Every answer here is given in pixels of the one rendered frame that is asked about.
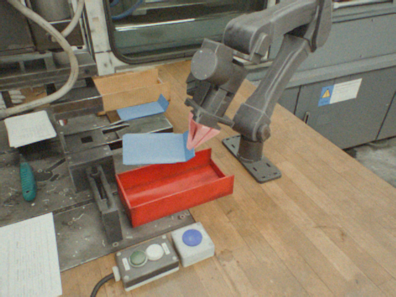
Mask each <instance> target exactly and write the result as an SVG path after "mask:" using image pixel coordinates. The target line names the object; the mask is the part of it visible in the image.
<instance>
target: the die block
mask: <svg viewBox="0 0 396 297"><path fill-rule="evenodd" d="M89 142H93V141H92V139H90V140H85V141H82V144H85V143H89ZM92 164H96V165H100V166H101V168H102V169H103V172H104V174H105V177H106V180H107V182H108V184H109V183H113V182H116V180H115V176H114V175H115V174H116V172H115V167H114V161H113V158H109V159H108V160H105V161H99V162H97V163H92ZM92 164H89V165H85V166H80V167H78V168H73V169H69V172H70V175H71V179H72V183H73V187H74V190H75V193H78V192H82V191H86V190H89V189H91V187H90V184H89V181H88V179H87V178H88V177H87V175H86V172H85V169H86V168H88V167H89V166H91V165H92Z"/></svg>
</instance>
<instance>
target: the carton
mask: <svg viewBox="0 0 396 297"><path fill-rule="evenodd" d="M93 81H94V83H95V85H97V87H98V89H99V91H100V93H101V95H102V98H103V104H104V109H105V111H103V112H99V113H97V116H103V115H106V112H107V111H112V110H117V109H120V108H126V107H130V106H135V105H140V104H144V103H149V102H153V101H154V102H156V101H158V99H159V97H160V95H161V94H162V95H163V96H164V97H165V98H166V100H167V101H171V97H170V82H162V81H161V79H160V78H159V77H158V71H157V68H154V69H148V70H144V71H138V72H131V73H127V74H121V75H115V76H111V77H104V78H100V79H94V80H93Z"/></svg>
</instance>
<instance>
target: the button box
mask: <svg viewBox="0 0 396 297"><path fill-rule="evenodd" d="M153 244H156V245H159V246H160V247H161V250H162V254H161V256H160V257H159V258H157V259H151V258H149V257H148V256H147V248H148V247H149V246H151V245H153ZM137 250H141V251H144V252H145V255H146V261H145V262H144V263H143V264H141V265H138V266H136V265H132V264H131V260H130V256H131V254H132V253H133V252H135V251H137ZM114 256H115V259H116V263H117V266H115V267H113V268H112V269H113V273H111V274H109V275H107V276H105V277H103V279H101V280H100V281H99V282H98V283H97V284H96V286H95V287H94V289H93V290H92V292H91V295H90V297H95V296H96V295H97V293H98V290H99V289H100V287H101V286H102V284H104V283H106V282H107V281H109V280H110V279H111V278H115V280H116V281H119V280H120V279H122V281H123V285H124V289H125V290H126V291H129V290H132V289H135V288H138V287H139V286H141V285H144V284H146V283H148V282H152V281H154V280H157V279H158V278H160V277H163V276H165V275H168V274H170V273H173V272H175V271H178V269H179V259H178V257H177V255H176V253H175V251H174V249H173V247H172V245H171V243H170V241H169V239H168V237H167V235H163V236H159V237H157V238H153V239H152V240H150V241H147V242H144V243H142V244H138V245H135V246H133V247H129V248H128V249H126V250H123V251H119V252H117V253H115V255H114Z"/></svg>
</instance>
